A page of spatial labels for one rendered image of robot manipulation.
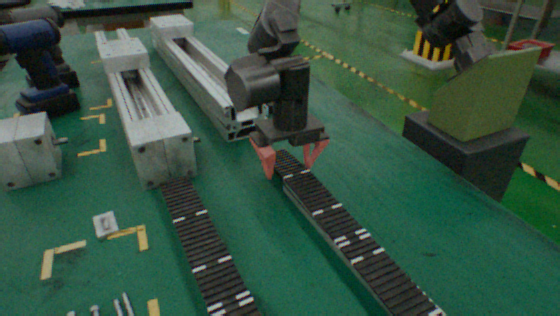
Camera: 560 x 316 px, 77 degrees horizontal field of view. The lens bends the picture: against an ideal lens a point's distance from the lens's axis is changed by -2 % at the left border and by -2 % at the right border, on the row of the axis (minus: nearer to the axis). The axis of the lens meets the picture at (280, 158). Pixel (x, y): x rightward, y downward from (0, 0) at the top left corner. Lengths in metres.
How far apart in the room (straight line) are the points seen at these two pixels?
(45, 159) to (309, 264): 0.50
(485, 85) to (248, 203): 0.52
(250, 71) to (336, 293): 0.32
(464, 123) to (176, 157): 0.59
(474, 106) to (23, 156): 0.86
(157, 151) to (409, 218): 0.43
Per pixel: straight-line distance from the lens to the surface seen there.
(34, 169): 0.77
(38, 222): 0.69
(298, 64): 0.54
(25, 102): 1.03
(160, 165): 0.66
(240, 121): 0.77
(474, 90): 0.83
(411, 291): 0.48
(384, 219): 0.60
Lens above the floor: 1.18
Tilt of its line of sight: 33 degrees down
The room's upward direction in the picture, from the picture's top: straight up
